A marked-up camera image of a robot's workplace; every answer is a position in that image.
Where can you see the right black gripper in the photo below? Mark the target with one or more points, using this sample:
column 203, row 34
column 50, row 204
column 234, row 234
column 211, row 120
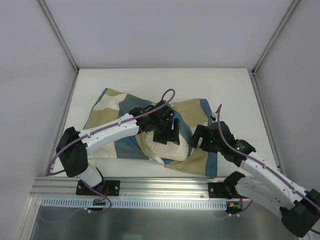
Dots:
column 203, row 136

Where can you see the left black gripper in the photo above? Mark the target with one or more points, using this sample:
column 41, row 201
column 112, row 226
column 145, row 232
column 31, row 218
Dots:
column 165, row 133

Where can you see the white pillow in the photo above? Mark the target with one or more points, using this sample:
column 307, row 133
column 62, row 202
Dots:
column 169, row 150

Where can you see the blue tan white checked pillowcase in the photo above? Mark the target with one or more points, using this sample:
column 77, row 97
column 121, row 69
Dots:
column 112, row 104

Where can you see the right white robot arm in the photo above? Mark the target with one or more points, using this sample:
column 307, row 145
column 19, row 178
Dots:
column 297, row 208

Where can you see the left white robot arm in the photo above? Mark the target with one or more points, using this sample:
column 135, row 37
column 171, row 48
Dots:
column 75, row 146

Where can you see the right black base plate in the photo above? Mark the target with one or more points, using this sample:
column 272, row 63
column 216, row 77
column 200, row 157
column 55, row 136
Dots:
column 221, row 190

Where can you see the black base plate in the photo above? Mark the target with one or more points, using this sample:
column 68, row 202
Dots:
column 221, row 190
column 106, row 187

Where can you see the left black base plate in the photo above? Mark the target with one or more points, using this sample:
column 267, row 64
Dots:
column 106, row 187

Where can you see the right aluminium frame post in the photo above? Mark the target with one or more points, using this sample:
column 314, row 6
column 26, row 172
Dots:
column 276, row 34

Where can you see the aluminium frame post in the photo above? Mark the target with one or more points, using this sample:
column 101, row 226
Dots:
column 58, row 34
column 276, row 34

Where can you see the aluminium mounting rail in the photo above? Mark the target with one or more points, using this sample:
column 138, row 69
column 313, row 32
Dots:
column 151, row 188

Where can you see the slotted white cable duct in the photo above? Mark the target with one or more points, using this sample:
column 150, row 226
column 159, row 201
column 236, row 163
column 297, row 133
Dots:
column 117, row 203

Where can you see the left aluminium frame post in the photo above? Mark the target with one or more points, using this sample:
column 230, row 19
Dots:
column 58, row 34

